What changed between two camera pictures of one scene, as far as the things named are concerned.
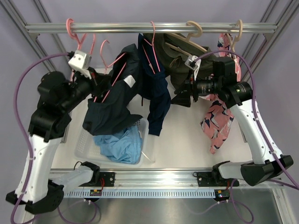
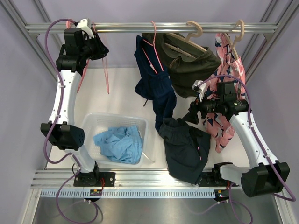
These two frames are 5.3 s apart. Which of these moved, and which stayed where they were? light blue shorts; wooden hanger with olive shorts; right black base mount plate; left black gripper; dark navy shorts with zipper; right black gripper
Moved: dark navy shorts with zipper; right black gripper; left black gripper
Stayed: wooden hanger with olive shorts; right black base mount plate; light blue shorts
